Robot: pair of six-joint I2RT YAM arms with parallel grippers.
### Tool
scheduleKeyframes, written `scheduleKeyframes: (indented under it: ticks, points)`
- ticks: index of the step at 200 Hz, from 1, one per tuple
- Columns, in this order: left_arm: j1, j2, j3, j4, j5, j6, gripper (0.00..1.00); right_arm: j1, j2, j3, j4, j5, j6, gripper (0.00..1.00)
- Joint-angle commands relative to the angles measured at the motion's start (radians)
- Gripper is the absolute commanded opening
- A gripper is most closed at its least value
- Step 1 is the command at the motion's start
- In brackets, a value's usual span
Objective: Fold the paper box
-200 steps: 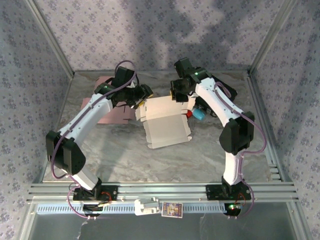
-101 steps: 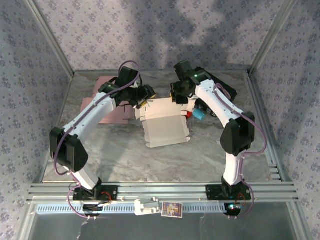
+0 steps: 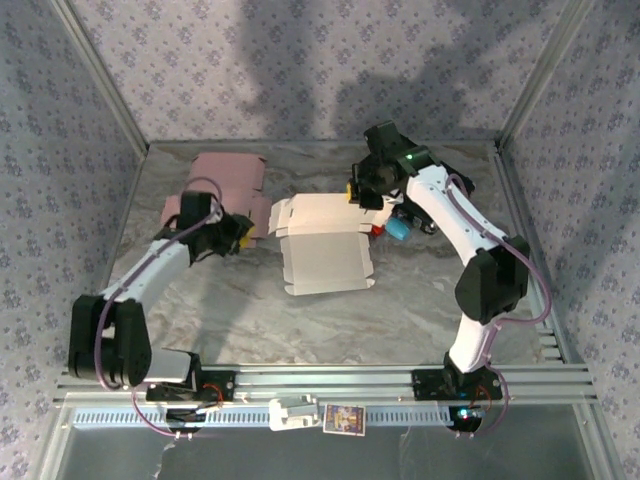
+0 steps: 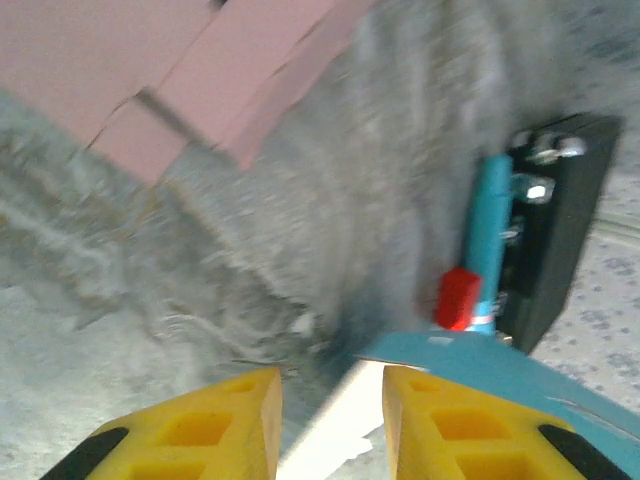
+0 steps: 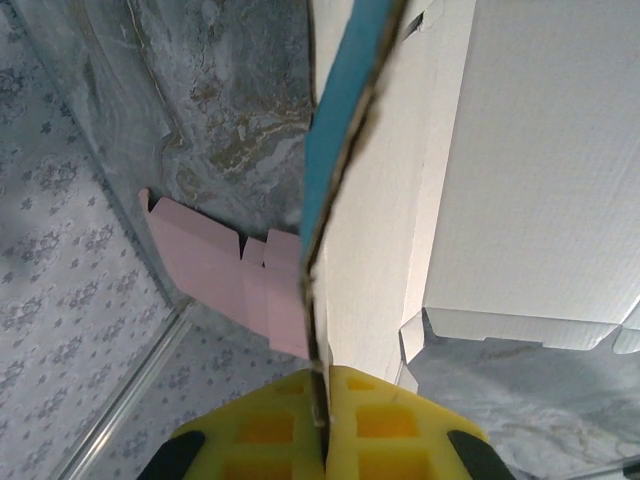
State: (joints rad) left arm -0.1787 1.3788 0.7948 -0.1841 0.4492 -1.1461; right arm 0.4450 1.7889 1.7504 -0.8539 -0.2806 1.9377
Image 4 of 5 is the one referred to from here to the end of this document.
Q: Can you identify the teal marker pen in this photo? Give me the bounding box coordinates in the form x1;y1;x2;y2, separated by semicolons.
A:
462;153;515;335

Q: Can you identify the pink paper box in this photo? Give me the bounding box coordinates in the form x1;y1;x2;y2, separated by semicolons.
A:
0;0;386;186

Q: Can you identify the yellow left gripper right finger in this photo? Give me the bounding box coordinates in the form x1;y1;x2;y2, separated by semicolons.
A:
383;367;632;480

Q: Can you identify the red block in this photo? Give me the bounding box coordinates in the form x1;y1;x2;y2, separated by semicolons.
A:
433;266;484;332

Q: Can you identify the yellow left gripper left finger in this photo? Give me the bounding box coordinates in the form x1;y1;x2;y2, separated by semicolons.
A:
39;367;284;480

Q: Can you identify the black flat case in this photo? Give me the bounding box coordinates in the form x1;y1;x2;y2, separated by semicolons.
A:
499;113;625;354

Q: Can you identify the blue paper box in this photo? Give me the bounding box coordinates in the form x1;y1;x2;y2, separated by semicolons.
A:
277;329;640;480

